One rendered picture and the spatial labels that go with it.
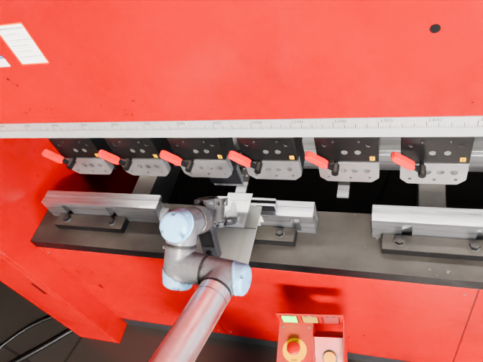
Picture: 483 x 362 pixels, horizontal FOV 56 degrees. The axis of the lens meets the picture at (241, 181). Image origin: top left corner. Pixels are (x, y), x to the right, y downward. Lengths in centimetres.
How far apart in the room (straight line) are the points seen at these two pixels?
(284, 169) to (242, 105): 24
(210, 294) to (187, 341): 12
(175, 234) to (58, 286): 112
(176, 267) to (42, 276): 102
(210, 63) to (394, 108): 41
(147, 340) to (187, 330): 158
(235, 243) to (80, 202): 67
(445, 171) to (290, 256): 56
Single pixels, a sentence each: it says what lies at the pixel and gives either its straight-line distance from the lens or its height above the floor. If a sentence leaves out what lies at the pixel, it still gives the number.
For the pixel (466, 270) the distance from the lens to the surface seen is 144.
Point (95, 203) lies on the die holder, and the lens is 174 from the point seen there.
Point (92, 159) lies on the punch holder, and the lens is 146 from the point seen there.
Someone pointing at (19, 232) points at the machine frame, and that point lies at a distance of 191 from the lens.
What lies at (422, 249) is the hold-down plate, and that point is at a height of 90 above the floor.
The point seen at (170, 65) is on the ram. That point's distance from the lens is 105.
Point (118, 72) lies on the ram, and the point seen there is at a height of 157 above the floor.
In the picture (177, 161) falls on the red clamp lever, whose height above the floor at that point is 129.
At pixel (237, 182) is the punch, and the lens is 136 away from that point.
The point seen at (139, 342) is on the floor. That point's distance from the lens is 253.
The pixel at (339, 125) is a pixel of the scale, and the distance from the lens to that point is 107.
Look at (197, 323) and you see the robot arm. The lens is 95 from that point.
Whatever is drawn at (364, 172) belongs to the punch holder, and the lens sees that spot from 118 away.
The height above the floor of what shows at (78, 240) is 88.
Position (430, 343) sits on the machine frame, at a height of 35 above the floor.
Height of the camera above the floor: 214
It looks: 49 degrees down
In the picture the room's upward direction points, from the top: 21 degrees counter-clockwise
